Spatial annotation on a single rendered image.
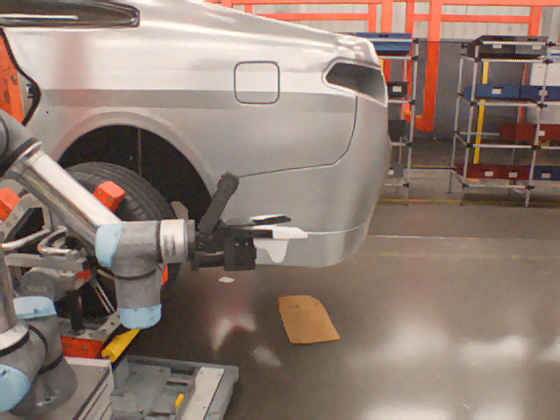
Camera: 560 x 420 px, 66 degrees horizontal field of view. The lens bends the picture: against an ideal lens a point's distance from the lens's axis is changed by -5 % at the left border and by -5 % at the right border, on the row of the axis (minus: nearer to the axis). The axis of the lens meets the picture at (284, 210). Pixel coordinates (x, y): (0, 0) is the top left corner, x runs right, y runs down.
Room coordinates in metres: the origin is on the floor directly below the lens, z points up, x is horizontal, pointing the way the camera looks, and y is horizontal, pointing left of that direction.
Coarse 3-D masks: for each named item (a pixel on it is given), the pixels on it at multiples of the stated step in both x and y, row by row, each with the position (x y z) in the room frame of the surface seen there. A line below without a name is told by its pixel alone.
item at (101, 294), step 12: (36, 216) 1.55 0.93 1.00; (24, 228) 1.51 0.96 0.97; (36, 228) 1.52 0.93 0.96; (24, 252) 1.52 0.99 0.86; (36, 252) 1.59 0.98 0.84; (96, 264) 1.53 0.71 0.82; (96, 276) 1.50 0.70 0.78; (108, 276) 1.48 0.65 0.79; (84, 288) 1.51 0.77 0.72; (96, 288) 1.49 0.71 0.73; (60, 300) 1.53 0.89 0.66; (84, 300) 1.59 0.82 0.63; (96, 300) 1.61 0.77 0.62; (108, 300) 1.48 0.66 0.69; (84, 312) 1.51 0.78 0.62; (96, 312) 1.52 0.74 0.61; (108, 312) 1.49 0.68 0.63
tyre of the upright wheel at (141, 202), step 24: (72, 168) 1.57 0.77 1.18; (96, 168) 1.58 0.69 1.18; (120, 168) 1.65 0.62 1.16; (24, 192) 1.50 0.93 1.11; (144, 192) 1.57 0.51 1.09; (120, 216) 1.45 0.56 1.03; (144, 216) 1.46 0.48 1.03; (168, 216) 1.61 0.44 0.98; (168, 264) 1.49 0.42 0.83; (168, 288) 1.55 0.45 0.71
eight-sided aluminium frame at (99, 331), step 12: (24, 204) 1.40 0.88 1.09; (36, 204) 1.40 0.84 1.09; (12, 216) 1.42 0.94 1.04; (24, 216) 1.44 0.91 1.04; (0, 228) 1.42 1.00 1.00; (12, 228) 1.42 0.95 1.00; (12, 240) 1.47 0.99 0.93; (12, 252) 1.47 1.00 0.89; (12, 276) 1.43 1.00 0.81; (12, 288) 1.42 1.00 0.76; (60, 324) 1.42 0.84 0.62; (84, 324) 1.43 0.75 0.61; (96, 324) 1.42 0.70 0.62; (108, 324) 1.37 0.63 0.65; (72, 336) 1.39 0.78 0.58; (84, 336) 1.39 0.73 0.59; (96, 336) 1.38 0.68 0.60
